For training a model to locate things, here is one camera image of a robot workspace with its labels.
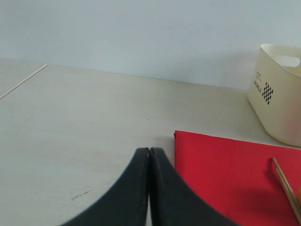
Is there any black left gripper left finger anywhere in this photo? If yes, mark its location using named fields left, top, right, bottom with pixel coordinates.
left=63, top=147, right=150, bottom=226

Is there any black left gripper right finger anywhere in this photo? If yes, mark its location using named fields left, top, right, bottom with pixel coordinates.
left=150, top=147, right=236, bottom=226

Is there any red cloth mat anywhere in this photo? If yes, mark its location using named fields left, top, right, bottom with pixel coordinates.
left=174, top=130, right=301, bottom=226

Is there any long wooden chopstick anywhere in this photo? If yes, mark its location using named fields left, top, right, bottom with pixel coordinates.
left=272, top=157, right=301, bottom=211

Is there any short wooden chopstick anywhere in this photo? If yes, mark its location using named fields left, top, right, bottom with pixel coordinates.
left=276, top=169, right=301, bottom=224

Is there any cream plastic bin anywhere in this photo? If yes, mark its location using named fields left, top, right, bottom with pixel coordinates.
left=247, top=44, right=301, bottom=146

